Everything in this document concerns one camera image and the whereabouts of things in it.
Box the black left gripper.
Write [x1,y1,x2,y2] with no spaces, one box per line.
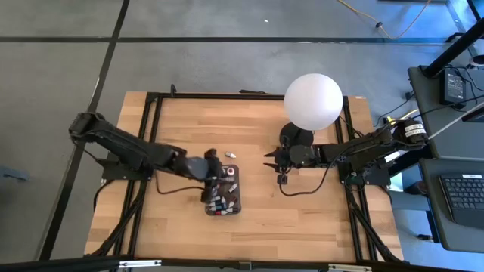
[180,148,227,204]

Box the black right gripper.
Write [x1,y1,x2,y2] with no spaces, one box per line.
[262,135,296,185]

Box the smoky transparent plastic bin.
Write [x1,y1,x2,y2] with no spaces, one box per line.
[203,163,243,217]

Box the white globe lamp black base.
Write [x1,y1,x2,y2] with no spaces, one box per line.
[279,73,344,148]

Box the gray desk with laptop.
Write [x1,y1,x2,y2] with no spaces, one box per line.
[418,157,484,253]

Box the gray desk with adapter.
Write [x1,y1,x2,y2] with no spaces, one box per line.
[407,64,484,162]

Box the black power adapter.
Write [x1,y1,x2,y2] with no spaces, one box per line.
[439,66,467,107]

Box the black laptop keyboard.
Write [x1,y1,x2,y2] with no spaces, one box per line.
[438,172,484,230]

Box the black slanted pole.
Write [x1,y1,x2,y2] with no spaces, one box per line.
[421,17,484,79]

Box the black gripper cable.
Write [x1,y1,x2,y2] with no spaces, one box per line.
[154,174,208,196]
[278,158,343,197]

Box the black aluminium table frame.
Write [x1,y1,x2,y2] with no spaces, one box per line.
[85,90,404,265]

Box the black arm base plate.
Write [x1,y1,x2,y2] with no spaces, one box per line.
[337,155,392,187]
[101,150,157,181]

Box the yellow plug cable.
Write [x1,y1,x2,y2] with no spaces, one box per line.
[384,108,420,128]

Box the yellow floor cable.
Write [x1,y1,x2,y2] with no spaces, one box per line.
[336,0,432,41]

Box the black camera rig bar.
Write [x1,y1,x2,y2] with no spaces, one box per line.
[0,255,484,272]

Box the long white cable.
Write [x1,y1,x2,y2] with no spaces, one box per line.
[423,100,484,141]

